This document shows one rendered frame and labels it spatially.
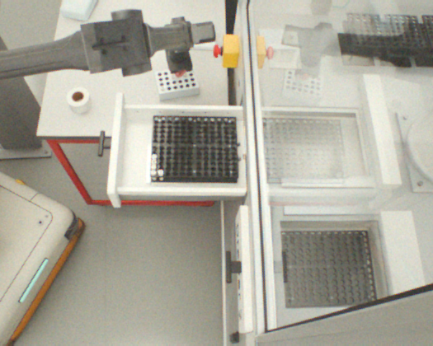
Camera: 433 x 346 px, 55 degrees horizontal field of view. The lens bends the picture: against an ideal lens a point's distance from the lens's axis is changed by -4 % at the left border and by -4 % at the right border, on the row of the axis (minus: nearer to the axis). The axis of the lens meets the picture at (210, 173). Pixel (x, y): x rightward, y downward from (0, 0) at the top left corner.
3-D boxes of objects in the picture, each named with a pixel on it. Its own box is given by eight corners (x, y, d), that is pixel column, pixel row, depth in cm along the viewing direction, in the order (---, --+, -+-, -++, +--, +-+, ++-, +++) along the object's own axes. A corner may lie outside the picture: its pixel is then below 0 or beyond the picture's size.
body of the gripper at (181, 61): (185, 44, 125) (185, 26, 118) (193, 71, 121) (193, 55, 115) (164, 47, 124) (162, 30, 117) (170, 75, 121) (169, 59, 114)
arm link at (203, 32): (171, 17, 103) (177, 53, 106) (217, 11, 105) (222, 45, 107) (167, 21, 115) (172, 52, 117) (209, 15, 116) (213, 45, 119)
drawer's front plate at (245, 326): (238, 333, 101) (245, 331, 90) (235, 218, 112) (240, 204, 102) (246, 333, 101) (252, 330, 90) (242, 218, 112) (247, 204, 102)
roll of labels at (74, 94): (64, 105, 129) (61, 98, 126) (80, 90, 132) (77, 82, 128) (80, 117, 128) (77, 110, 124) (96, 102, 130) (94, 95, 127)
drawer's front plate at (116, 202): (114, 208, 111) (106, 193, 101) (121, 112, 123) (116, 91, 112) (120, 208, 111) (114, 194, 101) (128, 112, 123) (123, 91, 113)
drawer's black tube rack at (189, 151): (151, 185, 112) (149, 176, 106) (154, 127, 119) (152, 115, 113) (236, 186, 113) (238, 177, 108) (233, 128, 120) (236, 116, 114)
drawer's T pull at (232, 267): (226, 283, 97) (226, 282, 96) (225, 251, 100) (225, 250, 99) (242, 283, 97) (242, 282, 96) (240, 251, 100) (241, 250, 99)
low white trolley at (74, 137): (88, 213, 195) (35, 135, 125) (101, 99, 219) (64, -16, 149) (214, 214, 198) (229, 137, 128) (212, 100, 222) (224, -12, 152)
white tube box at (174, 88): (159, 100, 132) (158, 93, 128) (155, 78, 135) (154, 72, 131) (199, 94, 133) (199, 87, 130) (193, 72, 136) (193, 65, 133)
